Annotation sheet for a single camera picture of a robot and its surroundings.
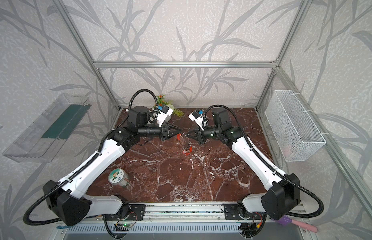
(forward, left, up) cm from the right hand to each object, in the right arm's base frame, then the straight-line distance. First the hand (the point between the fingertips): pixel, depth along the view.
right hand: (188, 129), depth 71 cm
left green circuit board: (-36, +31, -28) cm, 55 cm away
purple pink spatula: (-34, -46, -28) cm, 64 cm away
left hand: (-2, +3, +4) cm, 5 cm away
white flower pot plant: (+33, +21, -13) cm, 41 cm away
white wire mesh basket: (-8, -46, +6) cm, 47 cm away
